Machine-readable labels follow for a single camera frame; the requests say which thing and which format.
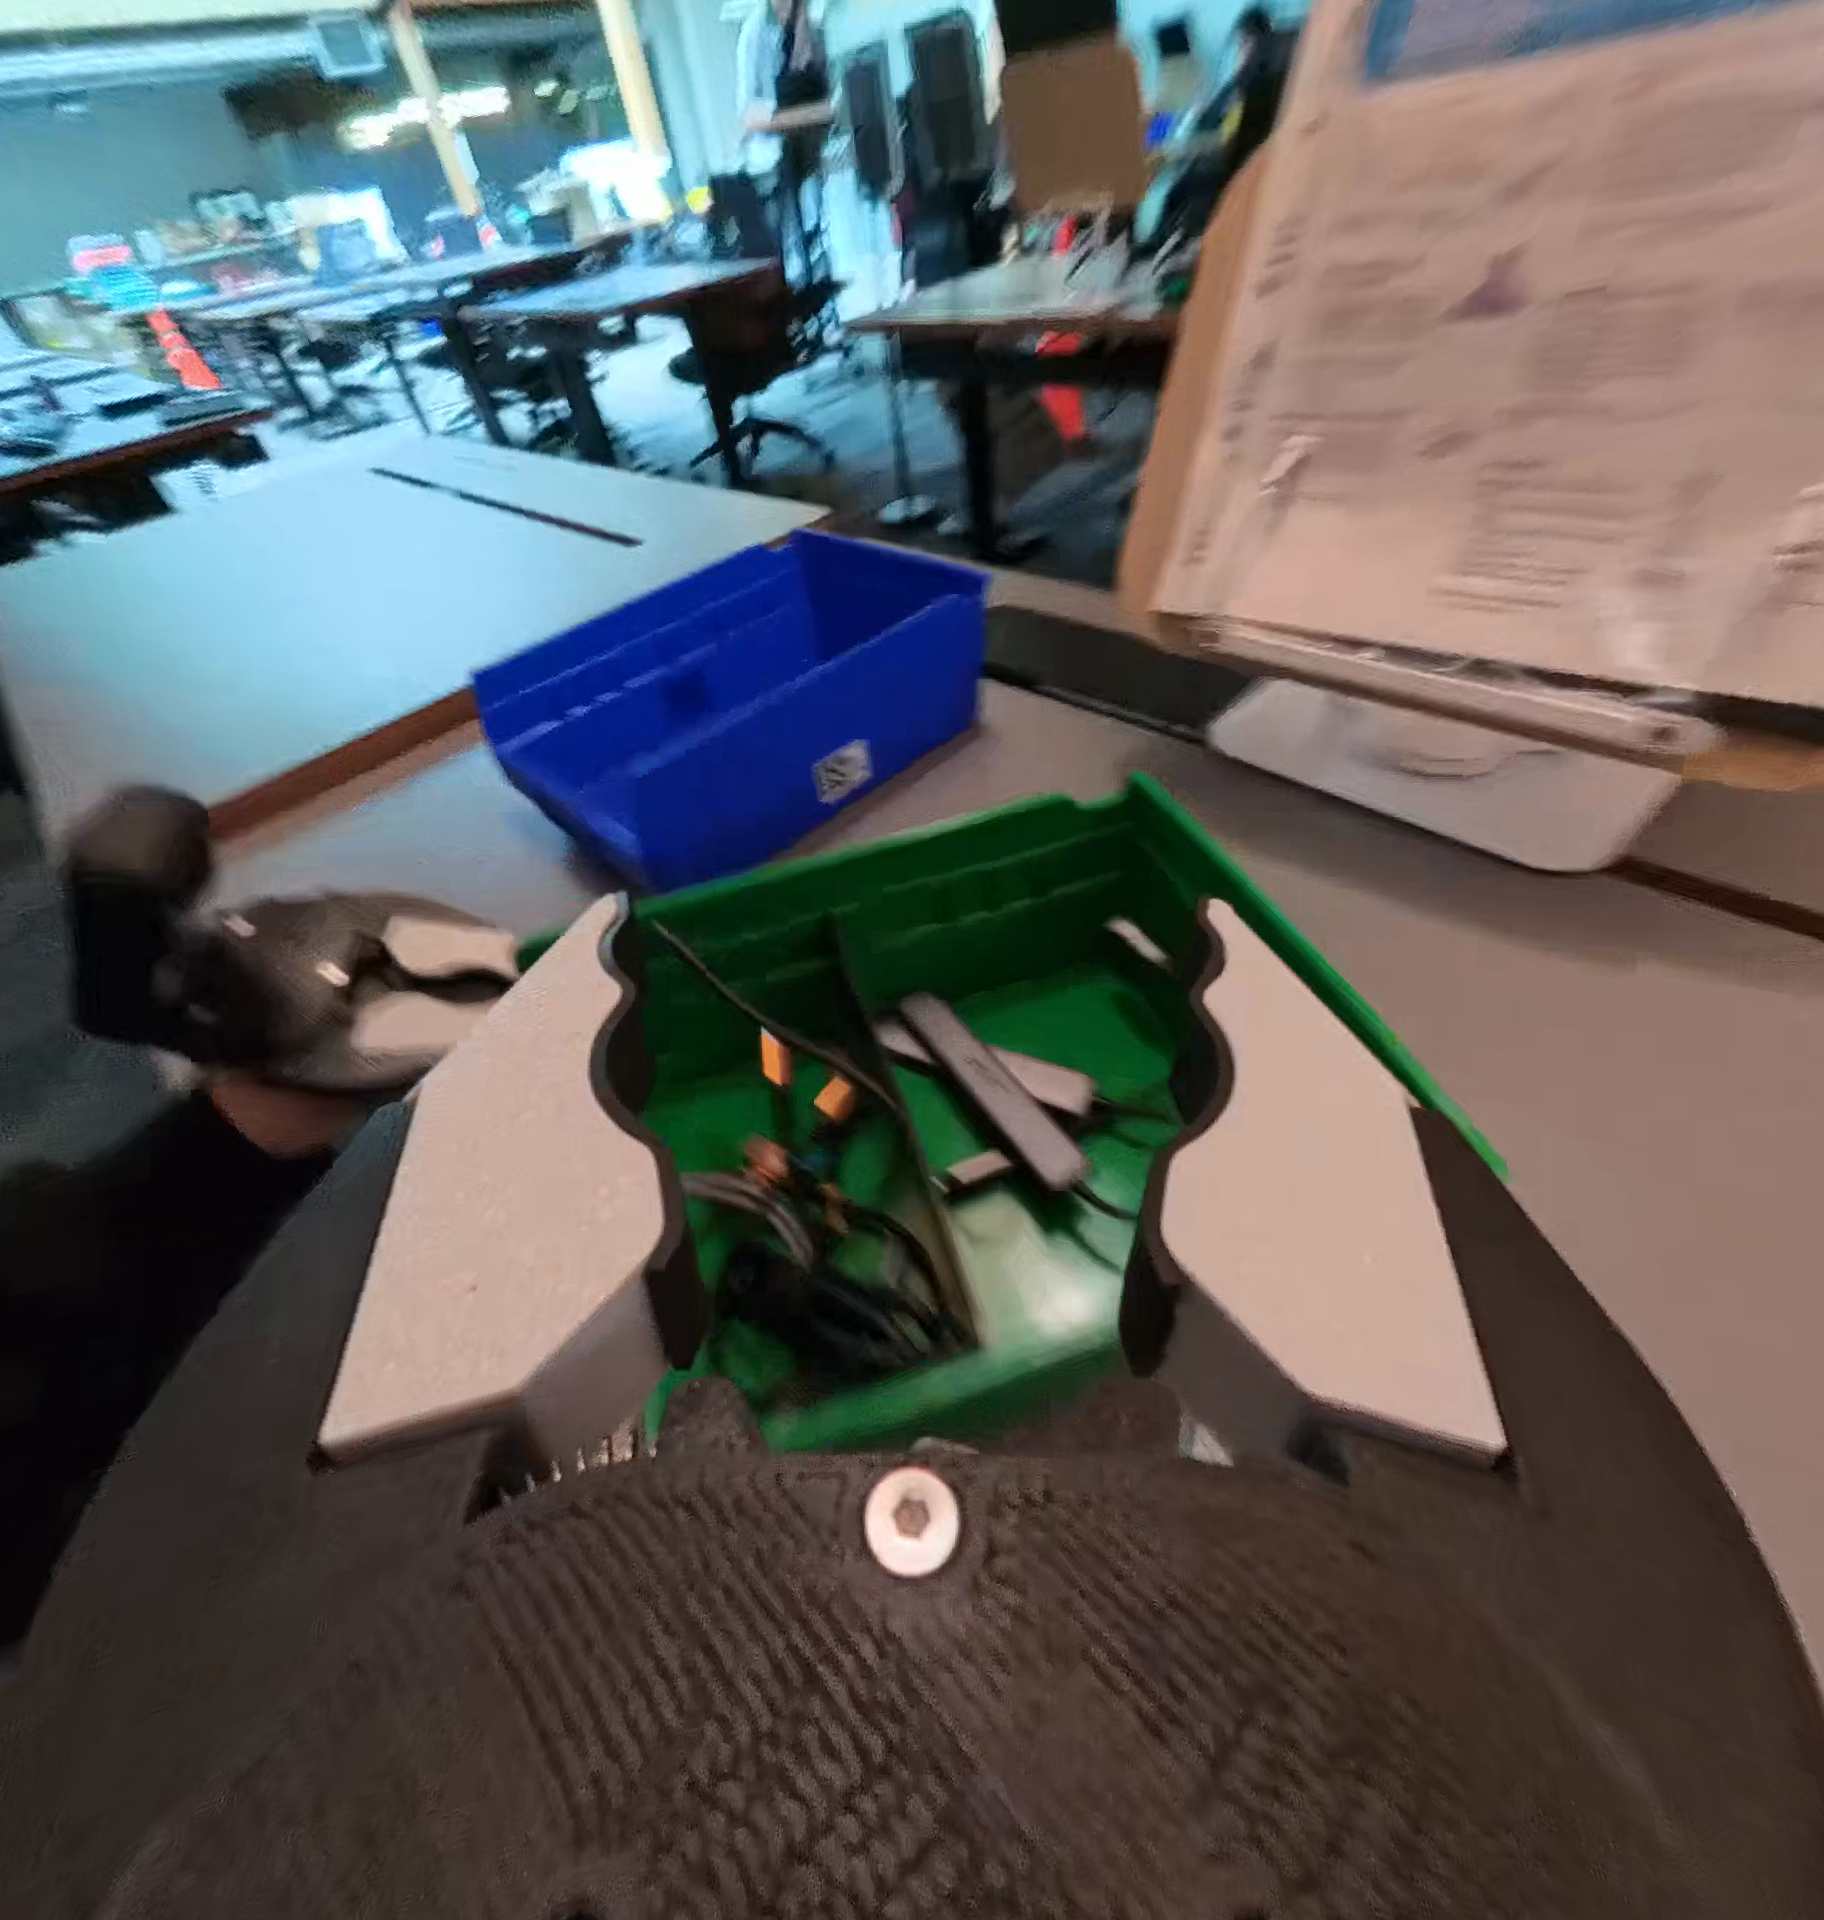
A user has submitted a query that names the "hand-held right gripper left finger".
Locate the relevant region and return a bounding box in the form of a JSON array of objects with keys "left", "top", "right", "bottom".
[{"left": 318, "top": 893, "right": 712, "bottom": 1478}]

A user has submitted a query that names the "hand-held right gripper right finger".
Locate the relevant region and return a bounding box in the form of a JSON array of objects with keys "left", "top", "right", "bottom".
[{"left": 1121, "top": 895, "right": 1507, "bottom": 1470}]

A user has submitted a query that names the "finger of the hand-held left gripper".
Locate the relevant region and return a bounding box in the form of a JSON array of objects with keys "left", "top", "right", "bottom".
[
  {"left": 380, "top": 916, "right": 524, "bottom": 986},
  {"left": 344, "top": 986, "right": 504, "bottom": 1065}
]

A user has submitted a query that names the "green plastic bin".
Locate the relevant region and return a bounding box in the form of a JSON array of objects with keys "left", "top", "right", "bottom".
[{"left": 517, "top": 771, "right": 1507, "bottom": 1456}]

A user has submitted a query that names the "orange plug black cable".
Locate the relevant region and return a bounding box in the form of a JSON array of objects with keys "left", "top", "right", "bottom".
[{"left": 754, "top": 1025, "right": 862, "bottom": 1202}]

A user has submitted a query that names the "grey USB hub with cable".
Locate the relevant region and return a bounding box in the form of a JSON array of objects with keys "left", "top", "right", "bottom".
[{"left": 900, "top": 990, "right": 1155, "bottom": 1220}]

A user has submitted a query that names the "black cable bundle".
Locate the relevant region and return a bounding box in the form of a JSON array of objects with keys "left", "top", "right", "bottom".
[{"left": 646, "top": 919, "right": 974, "bottom": 1373}]

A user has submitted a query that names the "large blue plastic bin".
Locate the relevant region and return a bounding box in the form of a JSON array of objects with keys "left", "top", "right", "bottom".
[{"left": 473, "top": 526, "right": 992, "bottom": 895}]

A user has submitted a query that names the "person's left forearm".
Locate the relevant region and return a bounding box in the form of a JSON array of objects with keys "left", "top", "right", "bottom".
[{"left": 0, "top": 1091, "right": 350, "bottom": 1664}]

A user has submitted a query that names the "person's left hand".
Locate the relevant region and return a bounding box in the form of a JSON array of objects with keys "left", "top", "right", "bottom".
[{"left": 204, "top": 1073, "right": 411, "bottom": 1160}]

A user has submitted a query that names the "silver USB hub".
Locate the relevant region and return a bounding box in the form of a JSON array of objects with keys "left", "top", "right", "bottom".
[{"left": 869, "top": 1017, "right": 1098, "bottom": 1122}]

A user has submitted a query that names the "black bin divider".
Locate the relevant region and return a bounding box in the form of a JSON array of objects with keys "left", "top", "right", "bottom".
[{"left": 824, "top": 910, "right": 992, "bottom": 1352}]

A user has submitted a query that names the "black office chair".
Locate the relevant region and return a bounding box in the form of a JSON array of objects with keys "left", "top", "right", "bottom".
[{"left": 669, "top": 169, "right": 846, "bottom": 470}]

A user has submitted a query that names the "wooden background table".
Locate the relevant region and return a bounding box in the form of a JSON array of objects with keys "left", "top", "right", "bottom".
[{"left": 843, "top": 254, "right": 1186, "bottom": 564}]

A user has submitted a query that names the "white printed instruction sheet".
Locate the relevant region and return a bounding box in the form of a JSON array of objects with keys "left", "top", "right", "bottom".
[{"left": 1152, "top": 0, "right": 1824, "bottom": 714}]

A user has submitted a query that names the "black portrait monitor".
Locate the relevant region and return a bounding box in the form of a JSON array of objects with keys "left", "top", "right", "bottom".
[
  {"left": 840, "top": 47, "right": 900, "bottom": 190},
  {"left": 904, "top": 15, "right": 992, "bottom": 190}
]

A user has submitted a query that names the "blue header instruction sheet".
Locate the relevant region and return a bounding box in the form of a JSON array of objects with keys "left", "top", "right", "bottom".
[{"left": 1360, "top": 0, "right": 1768, "bottom": 84}]

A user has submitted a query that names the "grey desk with cable slot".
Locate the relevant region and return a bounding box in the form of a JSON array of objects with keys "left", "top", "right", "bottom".
[{"left": 0, "top": 430, "right": 832, "bottom": 840}]

